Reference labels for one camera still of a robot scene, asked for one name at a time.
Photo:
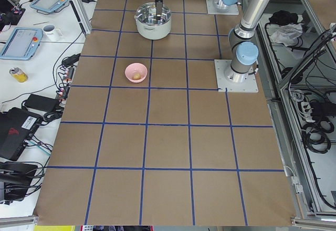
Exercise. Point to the upper teach pendant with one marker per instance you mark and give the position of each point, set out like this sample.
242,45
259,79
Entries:
49,6

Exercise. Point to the black power adapter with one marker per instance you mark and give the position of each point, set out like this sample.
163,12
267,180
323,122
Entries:
40,103

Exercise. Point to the glass pot lid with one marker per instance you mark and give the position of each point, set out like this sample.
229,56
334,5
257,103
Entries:
146,14

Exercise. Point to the white cloth bundle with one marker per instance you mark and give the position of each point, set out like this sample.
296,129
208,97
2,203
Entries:
287,35

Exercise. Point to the white mug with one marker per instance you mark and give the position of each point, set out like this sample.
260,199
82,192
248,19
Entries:
53,33

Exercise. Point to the black power strip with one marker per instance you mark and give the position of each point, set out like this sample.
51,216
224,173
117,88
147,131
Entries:
66,75

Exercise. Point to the pale green cooking pot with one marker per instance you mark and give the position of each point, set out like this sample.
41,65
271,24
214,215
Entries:
153,32

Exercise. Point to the teach pendant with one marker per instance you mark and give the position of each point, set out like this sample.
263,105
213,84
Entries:
22,43
49,6

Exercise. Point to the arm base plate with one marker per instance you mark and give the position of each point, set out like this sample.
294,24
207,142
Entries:
217,7
230,81

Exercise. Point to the black cloth bundle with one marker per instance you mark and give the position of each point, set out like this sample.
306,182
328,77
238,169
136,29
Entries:
283,18

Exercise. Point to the yellow drink can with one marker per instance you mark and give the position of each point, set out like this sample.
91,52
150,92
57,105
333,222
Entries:
18,74

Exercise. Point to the brown egg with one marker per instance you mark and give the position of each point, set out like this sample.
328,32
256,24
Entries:
136,76

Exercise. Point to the aluminium frame post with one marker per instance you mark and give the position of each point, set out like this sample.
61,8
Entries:
81,16

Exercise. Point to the black red computer box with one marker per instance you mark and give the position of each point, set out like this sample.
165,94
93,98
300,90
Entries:
17,127

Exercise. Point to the lower teach pendant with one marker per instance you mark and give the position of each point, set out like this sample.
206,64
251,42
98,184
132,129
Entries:
22,43

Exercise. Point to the pink bowl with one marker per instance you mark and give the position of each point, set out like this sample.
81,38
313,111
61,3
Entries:
136,68

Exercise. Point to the black device lower left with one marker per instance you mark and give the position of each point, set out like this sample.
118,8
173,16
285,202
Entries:
16,179

